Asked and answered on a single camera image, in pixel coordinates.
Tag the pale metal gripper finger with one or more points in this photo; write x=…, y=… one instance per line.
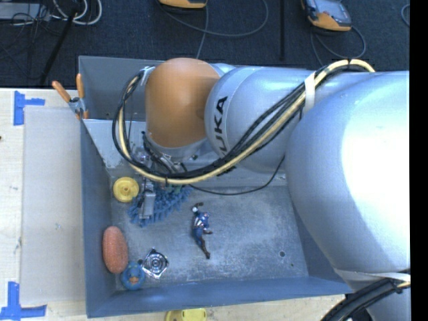
x=142, y=202
x=150, y=206

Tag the blue fluffy cloth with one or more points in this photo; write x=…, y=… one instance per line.
x=167, y=202

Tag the blue toy action figure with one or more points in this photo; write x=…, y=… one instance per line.
x=199, y=224

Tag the orange oval sponge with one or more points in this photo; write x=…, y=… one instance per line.
x=115, y=249

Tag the blue toy duck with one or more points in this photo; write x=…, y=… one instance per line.
x=133, y=277

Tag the pale flat board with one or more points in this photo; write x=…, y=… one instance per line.
x=50, y=196

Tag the grey metal bin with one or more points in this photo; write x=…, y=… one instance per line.
x=250, y=239

